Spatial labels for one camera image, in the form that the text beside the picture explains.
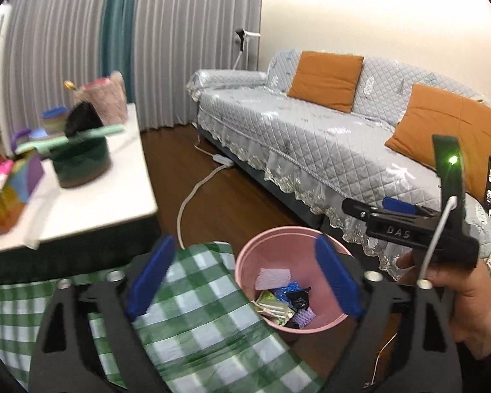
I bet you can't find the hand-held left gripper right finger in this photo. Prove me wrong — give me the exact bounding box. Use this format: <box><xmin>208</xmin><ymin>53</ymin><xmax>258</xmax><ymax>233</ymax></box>
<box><xmin>314</xmin><ymin>235</ymin><xmax>463</xmax><ymax>393</ymax></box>

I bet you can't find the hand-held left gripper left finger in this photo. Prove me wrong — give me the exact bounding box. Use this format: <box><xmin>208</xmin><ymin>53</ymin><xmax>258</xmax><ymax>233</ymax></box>
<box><xmin>28</xmin><ymin>235</ymin><xmax>176</xmax><ymax>393</ymax></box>

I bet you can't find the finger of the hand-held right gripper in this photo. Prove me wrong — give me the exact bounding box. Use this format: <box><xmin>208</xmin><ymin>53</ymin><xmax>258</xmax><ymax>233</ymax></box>
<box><xmin>341</xmin><ymin>197</ymin><xmax>377</xmax><ymax>218</ymax></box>
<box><xmin>381</xmin><ymin>196</ymin><xmax>439</xmax><ymax>217</ymax></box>

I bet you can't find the dark wrapper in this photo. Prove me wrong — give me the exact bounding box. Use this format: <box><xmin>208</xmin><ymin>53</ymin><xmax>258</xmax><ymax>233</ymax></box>
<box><xmin>290</xmin><ymin>290</ymin><xmax>312</xmax><ymax>311</ymax></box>

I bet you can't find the blue plastic bag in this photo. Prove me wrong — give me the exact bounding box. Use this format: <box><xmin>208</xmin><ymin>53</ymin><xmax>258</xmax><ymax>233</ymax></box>
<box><xmin>275</xmin><ymin>282</ymin><xmax>307</xmax><ymax>301</ymax></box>

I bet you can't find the white wrapper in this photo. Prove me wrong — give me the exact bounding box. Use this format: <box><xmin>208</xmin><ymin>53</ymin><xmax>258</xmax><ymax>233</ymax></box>
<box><xmin>256</xmin><ymin>268</ymin><xmax>292</xmax><ymax>291</ymax></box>

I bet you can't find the light green packet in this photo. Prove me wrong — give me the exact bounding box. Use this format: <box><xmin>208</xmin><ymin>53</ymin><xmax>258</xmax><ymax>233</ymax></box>
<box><xmin>254</xmin><ymin>290</ymin><xmax>293</xmax><ymax>322</ymax></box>

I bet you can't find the pink bucket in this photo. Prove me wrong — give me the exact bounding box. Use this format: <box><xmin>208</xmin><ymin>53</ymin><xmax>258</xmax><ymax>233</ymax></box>
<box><xmin>234</xmin><ymin>226</ymin><xmax>355</xmax><ymax>334</ymax></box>

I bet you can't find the person's right hand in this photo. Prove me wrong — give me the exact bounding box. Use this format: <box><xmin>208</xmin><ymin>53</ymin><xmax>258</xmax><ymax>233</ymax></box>
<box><xmin>397</xmin><ymin>251</ymin><xmax>491</xmax><ymax>360</ymax></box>

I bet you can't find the green checked tablecloth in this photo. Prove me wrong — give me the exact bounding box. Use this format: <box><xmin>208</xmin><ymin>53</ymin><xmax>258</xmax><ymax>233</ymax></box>
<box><xmin>0</xmin><ymin>241</ymin><xmax>324</xmax><ymax>393</ymax></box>

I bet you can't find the white coffee table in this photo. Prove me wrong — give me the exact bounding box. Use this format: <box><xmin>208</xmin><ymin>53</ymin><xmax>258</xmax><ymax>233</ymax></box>
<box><xmin>0</xmin><ymin>102</ymin><xmax>161</xmax><ymax>273</ymax></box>

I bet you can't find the orange cushion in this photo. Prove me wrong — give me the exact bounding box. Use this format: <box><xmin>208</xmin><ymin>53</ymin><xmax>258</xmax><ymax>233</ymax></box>
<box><xmin>287</xmin><ymin>50</ymin><xmax>365</xmax><ymax>114</ymax></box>
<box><xmin>385</xmin><ymin>83</ymin><xmax>491</xmax><ymax>195</ymax></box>

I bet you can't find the grey quilted sofa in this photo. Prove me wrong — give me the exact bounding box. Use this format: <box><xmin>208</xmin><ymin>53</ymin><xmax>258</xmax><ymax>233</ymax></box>
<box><xmin>187</xmin><ymin>48</ymin><xmax>491</xmax><ymax>285</ymax></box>

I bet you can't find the clear plastic sheet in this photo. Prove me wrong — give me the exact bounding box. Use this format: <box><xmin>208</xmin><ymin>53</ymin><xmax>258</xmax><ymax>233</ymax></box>
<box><xmin>22</xmin><ymin>207</ymin><xmax>52</xmax><ymax>250</ymax></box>

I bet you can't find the dark green round bowl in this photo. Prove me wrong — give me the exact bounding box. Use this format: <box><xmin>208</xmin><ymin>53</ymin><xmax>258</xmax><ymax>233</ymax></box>
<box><xmin>49</xmin><ymin>135</ymin><xmax>112</xmax><ymax>189</ymax></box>

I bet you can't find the mint green rolled mat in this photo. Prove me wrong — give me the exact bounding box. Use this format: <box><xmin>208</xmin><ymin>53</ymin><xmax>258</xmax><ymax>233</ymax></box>
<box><xmin>15</xmin><ymin>125</ymin><xmax>124</xmax><ymax>154</ymax></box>

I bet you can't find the colourful box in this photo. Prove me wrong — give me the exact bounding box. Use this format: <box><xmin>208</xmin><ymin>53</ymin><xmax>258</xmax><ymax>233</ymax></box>
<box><xmin>0</xmin><ymin>151</ymin><xmax>45</xmax><ymax>234</ymax></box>

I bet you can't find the black hat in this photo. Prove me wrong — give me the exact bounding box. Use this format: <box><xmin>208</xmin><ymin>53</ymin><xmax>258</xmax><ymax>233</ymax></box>
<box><xmin>64</xmin><ymin>102</ymin><xmax>105</xmax><ymax>138</ymax></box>

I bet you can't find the stack of coloured bowls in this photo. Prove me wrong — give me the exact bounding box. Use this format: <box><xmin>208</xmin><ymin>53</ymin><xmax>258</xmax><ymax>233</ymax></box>
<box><xmin>41</xmin><ymin>106</ymin><xmax>70</xmax><ymax>134</ymax></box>

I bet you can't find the pink quilted basket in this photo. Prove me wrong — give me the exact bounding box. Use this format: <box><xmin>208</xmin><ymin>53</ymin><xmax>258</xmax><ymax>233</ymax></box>
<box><xmin>73</xmin><ymin>70</ymin><xmax>128</xmax><ymax>125</ymax></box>

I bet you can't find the grey curtain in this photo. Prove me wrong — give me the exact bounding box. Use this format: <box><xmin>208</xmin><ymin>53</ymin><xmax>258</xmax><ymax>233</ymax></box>
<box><xmin>131</xmin><ymin>0</ymin><xmax>264</xmax><ymax>132</ymax></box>
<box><xmin>2</xmin><ymin>0</ymin><xmax>111</xmax><ymax>140</ymax></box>

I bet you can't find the teal curtain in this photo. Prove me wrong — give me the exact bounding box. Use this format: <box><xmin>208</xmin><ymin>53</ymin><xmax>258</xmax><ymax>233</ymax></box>
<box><xmin>100</xmin><ymin>0</ymin><xmax>142</xmax><ymax>91</ymax></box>

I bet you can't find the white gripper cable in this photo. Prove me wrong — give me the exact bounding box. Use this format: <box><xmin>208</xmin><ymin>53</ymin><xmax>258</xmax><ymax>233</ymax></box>
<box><xmin>418</xmin><ymin>196</ymin><xmax>458</xmax><ymax>285</ymax></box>

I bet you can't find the white power cable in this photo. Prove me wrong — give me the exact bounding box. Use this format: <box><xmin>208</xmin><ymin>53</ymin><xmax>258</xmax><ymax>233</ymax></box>
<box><xmin>176</xmin><ymin>131</ymin><xmax>230</xmax><ymax>251</ymax></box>

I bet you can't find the purple handle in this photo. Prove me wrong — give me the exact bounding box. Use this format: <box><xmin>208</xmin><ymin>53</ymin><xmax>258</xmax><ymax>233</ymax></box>
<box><xmin>10</xmin><ymin>129</ymin><xmax>31</xmax><ymax>156</ymax></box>

